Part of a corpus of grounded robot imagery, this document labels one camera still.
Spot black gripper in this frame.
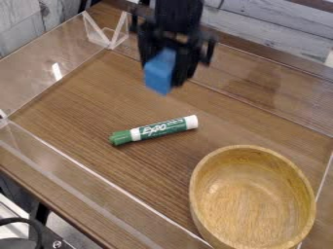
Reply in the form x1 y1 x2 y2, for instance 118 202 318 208
129 0 216 88

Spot blue rectangular block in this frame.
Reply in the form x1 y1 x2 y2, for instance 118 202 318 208
144 49 175 95

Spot brown wooden bowl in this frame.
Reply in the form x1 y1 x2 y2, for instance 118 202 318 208
188 145 315 249

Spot green Expo marker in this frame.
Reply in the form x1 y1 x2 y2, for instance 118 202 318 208
109 115 199 146

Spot clear acrylic enclosure wall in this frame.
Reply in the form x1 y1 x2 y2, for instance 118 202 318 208
0 6 333 249

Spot black cable lower left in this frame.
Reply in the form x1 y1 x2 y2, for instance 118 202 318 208
0 218 45 249

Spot black metal table frame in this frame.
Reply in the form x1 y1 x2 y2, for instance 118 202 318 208
28 202 73 249

